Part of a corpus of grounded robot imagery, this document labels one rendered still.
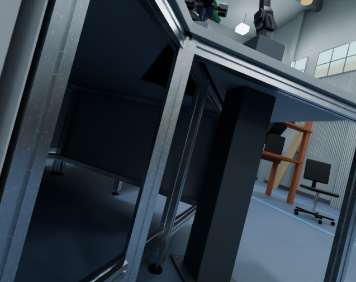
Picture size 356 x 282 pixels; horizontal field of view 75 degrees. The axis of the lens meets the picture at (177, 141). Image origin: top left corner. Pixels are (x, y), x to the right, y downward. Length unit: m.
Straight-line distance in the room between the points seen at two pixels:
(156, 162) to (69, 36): 0.40
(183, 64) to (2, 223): 0.54
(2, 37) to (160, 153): 0.46
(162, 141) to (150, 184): 0.12
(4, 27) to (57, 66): 0.06
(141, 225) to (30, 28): 0.53
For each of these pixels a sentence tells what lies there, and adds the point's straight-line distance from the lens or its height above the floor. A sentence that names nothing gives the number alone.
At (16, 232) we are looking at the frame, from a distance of 0.37.
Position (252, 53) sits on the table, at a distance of 0.77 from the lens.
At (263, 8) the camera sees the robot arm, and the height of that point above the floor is 1.20.
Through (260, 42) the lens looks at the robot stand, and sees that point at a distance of 1.11.
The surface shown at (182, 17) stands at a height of 0.83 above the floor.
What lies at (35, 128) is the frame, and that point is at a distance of 0.32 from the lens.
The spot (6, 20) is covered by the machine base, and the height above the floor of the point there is 0.60.
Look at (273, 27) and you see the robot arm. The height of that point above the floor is 1.13.
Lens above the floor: 0.52
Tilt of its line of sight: 1 degrees up
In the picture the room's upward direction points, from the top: 14 degrees clockwise
